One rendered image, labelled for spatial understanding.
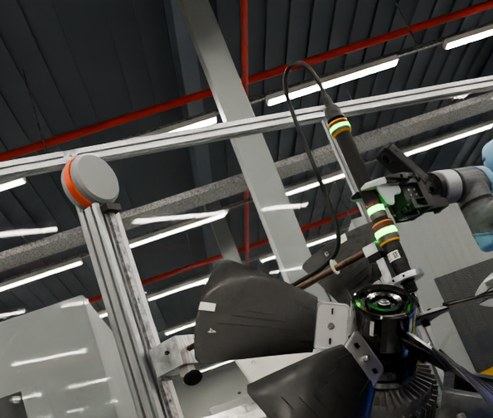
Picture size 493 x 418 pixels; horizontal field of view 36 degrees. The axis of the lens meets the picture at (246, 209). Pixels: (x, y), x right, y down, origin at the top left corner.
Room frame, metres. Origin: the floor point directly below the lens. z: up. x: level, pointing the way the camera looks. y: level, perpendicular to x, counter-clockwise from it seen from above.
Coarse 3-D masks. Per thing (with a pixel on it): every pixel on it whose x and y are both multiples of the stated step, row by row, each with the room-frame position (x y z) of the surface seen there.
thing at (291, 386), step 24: (312, 360) 1.30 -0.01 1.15; (336, 360) 1.33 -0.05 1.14; (264, 384) 1.23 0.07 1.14; (288, 384) 1.25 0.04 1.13; (312, 384) 1.28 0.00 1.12; (336, 384) 1.31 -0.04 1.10; (360, 384) 1.36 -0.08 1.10; (264, 408) 1.21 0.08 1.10; (288, 408) 1.23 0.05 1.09; (312, 408) 1.26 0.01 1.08; (336, 408) 1.29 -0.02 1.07; (360, 408) 1.34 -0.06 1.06
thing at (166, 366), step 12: (180, 336) 1.79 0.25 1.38; (192, 336) 1.82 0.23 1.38; (156, 348) 1.81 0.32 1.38; (168, 348) 1.79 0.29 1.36; (180, 348) 1.78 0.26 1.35; (156, 360) 1.81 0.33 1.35; (168, 360) 1.79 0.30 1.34; (180, 360) 1.77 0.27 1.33; (192, 360) 1.80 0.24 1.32; (156, 372) 1.82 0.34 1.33; (168, 372) 1.81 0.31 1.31
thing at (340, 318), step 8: (320, 304) 1.46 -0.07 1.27; (328, 304) 1.46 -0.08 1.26; (336, 304) 1.45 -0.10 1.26; (344, 304) 1.45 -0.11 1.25; (320, 312) 1.46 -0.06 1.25; (328, 312) 1.46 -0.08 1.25; (336, 312) 1.46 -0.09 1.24; (344, 312) 1.46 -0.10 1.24; (320, 320) 1.46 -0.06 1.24; (328, 320) 1.46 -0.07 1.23; (336, 320) 1.46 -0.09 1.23; (344, 320) 1.46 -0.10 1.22; (320, 328) 1.46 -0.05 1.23; (328, 328) 1.46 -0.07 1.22; (336, 328) 1.46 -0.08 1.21; (344, 328) 1.46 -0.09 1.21; (320, 336) 1.46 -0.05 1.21; (328, 336) 1.46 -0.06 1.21; (336, 336) 1.46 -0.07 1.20; (344, 336) 1.46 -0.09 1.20; (320, 344) 1.46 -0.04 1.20; (328, 344) 1.46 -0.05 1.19; (336, 344) 1.46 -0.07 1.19
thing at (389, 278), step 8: (368, 248) 1.51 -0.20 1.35; (376, 248) 1.50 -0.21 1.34; (368, 256) 1.50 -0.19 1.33; (376, 256) 1.49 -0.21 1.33; (384, 256) 1.50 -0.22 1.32; (384, 264) 1.50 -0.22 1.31; (384, 272) 1.50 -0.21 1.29; (392, 272) 1.50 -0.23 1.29; (408, 272) 1.46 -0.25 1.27; (416, 272) 1.47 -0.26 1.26; (384, 280) 1.50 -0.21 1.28; (392, 280) 1.47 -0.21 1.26; (400, 280) 1.47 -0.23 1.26
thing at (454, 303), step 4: (492, 288) 1.64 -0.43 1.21; (488, 292) 1.50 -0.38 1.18; (492, 292) 1.49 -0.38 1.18; (472, 296) 1.50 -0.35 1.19; (476, 296) 1.47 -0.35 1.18; (480, 296) 1.46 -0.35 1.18; (484, 296) 1.46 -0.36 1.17; (488, 296) 1.47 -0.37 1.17; (452, 300) 1.48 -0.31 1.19; (456, 300) 1.48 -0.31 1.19; (460, 300) 1.46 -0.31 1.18; (464, 300) 1.46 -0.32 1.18; (468, 300) 1.46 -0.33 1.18; (472, 300) 1.52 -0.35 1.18; (444, 304) 1.47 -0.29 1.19; (448, 304) 1.46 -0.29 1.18; (452, 304) 1.46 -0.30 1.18; (456, 304) 1.48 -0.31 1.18; (460, 304) 1.53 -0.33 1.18; (452, 308) 1.54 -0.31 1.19; (444, 312) 1.56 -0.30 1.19
